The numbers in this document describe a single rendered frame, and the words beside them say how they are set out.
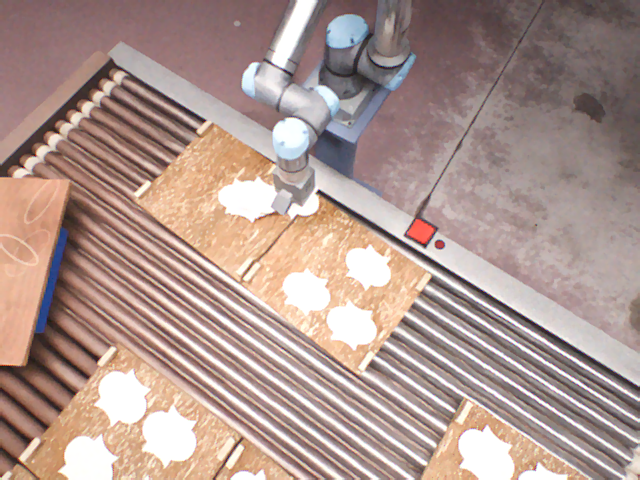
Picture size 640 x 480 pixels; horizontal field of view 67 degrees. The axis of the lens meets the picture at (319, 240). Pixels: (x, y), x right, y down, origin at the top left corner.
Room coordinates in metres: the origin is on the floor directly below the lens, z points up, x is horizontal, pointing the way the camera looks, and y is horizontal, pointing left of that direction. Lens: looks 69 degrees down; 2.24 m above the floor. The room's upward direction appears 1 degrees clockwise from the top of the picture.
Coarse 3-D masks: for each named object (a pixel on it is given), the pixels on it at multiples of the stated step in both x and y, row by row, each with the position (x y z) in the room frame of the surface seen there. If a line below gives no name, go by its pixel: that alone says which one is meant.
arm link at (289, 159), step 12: (288, 120) 0.59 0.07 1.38; (300, 120) 0.59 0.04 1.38; (276, 132) 0.56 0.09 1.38; (288, 132) 0.56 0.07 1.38; (300, 132) 0.56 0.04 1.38; (312, 132) 0.58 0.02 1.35; (276, 144) 0.54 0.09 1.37; (288, 144) 0.53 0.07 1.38; (300, 144) 0.54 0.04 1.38; (312, 144) 0.57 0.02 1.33; (276, 156) 0.54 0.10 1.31; (288, 156) 0.53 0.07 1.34; (300, 156) 0.53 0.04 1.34; (288, 168) 0.53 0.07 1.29; (300, 168) 0.53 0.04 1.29
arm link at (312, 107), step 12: (288, 96) 0.67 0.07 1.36; (300, 96) 0.67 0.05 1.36; (312, 96) 0.67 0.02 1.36; (324, 96) 0.67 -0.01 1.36; (336, 96) 0.68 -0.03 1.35; (288, 108) 0.65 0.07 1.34; (300, 108) 0.64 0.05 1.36; (312, 108) 0.64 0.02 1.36; (324, 108) 0.64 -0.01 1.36; (336, 108) 0.66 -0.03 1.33; (312, 120) 0.61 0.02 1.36; (324, 120) 0.62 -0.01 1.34
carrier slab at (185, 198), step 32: (192, 160) 0.75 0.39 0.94; (224, 160) 0.75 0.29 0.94; (256, 160) 0.75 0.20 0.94; (160, 192) 0.64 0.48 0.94; (192, 192) 0.64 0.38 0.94; (192, 224) 0.53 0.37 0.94; (224, 224) 0.54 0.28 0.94; (256, 224) 0.54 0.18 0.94; (288, 224) 0.54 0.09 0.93; (224, 256) 0.44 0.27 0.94; (256, 256) 0.44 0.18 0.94
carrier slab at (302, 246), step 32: (320, 224) 0.54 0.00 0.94; (352, 224) 0.54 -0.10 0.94; (288, 256) 0.44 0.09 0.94; (320, 256) 0.44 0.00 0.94; (384, 256) 0.45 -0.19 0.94; (256, 288) 0.35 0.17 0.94; (352, 288) 0.35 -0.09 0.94; (384, 288) 0.35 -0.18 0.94; (288, 320) 0.26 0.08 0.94; (320, 320) 0.26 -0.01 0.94; (384, 320) 0.26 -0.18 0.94; (352, 352) 0.18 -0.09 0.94
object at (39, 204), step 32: (0, 192) 0.58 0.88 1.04; (32, 192) 0.58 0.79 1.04; (64, 192) 0.58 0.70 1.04; (0, 224) 0.48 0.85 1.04; (32, 224) 0.48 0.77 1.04; (0, 256) 0.39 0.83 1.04; (32, 256) 0.39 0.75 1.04; (0, 288) 0.31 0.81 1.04; (32, 288) 0.31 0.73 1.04; (0, 320) 0.22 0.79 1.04; (32, 320) 0.23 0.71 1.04; (0, 352) 0.15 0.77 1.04
